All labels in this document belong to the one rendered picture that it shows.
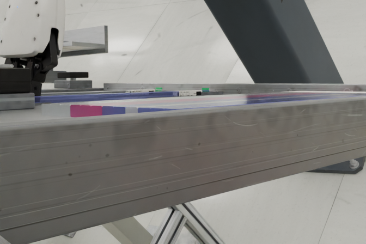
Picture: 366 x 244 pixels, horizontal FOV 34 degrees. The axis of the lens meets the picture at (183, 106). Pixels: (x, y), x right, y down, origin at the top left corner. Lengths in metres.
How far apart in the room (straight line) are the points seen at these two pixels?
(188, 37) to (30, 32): 1.79
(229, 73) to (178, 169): 1.91
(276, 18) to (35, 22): 0.71
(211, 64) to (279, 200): 0.79
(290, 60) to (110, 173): 1.18
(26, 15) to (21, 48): 0.05
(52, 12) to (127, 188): 0.55
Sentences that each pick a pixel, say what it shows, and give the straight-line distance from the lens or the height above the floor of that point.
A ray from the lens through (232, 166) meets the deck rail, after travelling 0.44.
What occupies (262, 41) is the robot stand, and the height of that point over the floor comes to 0.50.
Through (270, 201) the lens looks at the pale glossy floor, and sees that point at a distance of 1.81.
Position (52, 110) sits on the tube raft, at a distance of 0.56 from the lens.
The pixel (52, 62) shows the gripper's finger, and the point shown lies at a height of 0.99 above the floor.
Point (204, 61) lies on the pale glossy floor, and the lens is 2.43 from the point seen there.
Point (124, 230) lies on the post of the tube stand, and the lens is 1.68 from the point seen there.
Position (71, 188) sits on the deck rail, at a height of 1.17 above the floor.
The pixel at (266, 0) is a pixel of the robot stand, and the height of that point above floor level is 0.62.
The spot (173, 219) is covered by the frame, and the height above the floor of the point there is 0.32.
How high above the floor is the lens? 1.36
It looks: 36 degrees down
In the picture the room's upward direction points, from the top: 37 degrees counter-clockwise
